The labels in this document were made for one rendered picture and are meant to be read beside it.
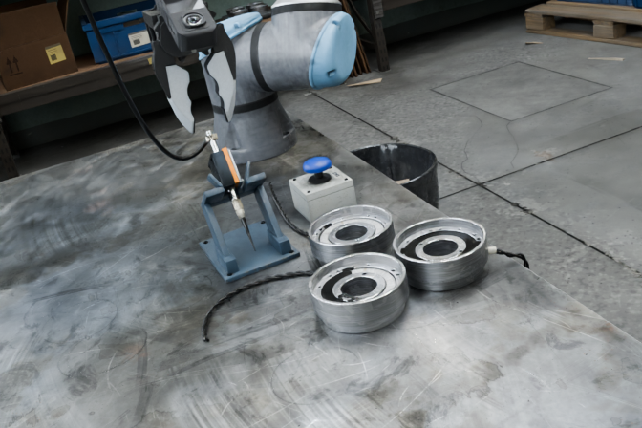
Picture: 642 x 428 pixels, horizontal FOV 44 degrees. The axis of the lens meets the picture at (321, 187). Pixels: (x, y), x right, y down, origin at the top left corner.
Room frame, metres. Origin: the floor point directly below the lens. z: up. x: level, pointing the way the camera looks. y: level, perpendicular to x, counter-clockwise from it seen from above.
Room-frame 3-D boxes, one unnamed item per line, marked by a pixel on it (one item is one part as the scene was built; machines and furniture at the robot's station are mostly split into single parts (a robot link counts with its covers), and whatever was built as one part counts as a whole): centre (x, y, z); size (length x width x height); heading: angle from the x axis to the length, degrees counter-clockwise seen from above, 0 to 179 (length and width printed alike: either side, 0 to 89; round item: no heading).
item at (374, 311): (0.73, -0.02, 0.82); 0.10 x 0.10 x 0.04
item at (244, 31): (1.33, 0.09, 0.97); 0.13 x 0.12 x 0.14; 64
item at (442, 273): (0.78, -0.12, 0.82); 0.10 x 0.10 x 0.04
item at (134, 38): (4.37, 0.83, 0.56); 0.52 x 0.38 x 0.22; 104
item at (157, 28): (0.98, 0.13, 1.12); 0.09 x 0.08 x 0.12; 19
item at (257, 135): (1.33, 0.10, 0.85); 0.15 x 0.15 x 0.10
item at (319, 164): (1.01, 0.00, 0.85); 0.04 x 0.04 x 0.05
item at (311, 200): (1.02, 0.00, 0.82); 0.08 x 0.07 x 0.05; 17
